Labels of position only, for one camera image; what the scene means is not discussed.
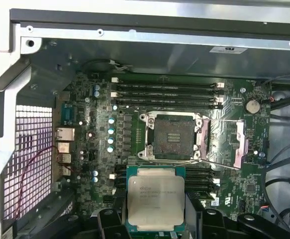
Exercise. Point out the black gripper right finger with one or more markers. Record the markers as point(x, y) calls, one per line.
point(209, 226)

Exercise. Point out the silver ethernet port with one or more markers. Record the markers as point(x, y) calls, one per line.
point(65, 134)

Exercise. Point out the round silver coin battery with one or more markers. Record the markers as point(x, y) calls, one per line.
point(253, 106)

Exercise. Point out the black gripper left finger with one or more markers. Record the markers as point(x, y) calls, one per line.
point(110, 226)

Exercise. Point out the silver metal disk bay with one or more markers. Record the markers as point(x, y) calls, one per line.
point(287, 129)

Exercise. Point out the white case label sticker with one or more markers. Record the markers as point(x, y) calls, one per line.
point(228, 49)

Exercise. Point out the black and silver PC case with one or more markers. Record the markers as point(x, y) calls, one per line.
point(159, 57)

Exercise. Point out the CPU socket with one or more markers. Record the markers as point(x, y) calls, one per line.
point(173, 137)

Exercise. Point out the green motherboard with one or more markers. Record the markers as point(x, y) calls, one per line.
point(234, 189)

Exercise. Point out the thin metal locking lever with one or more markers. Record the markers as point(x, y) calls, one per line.
point(184, 162)

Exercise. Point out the silver-topped CPU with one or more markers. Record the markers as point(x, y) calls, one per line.
point(154, 196)

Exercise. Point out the metal socket cover frame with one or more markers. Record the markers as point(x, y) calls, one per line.
point(241, 144)

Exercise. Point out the blue serial port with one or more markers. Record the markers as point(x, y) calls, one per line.
point(67, 114)

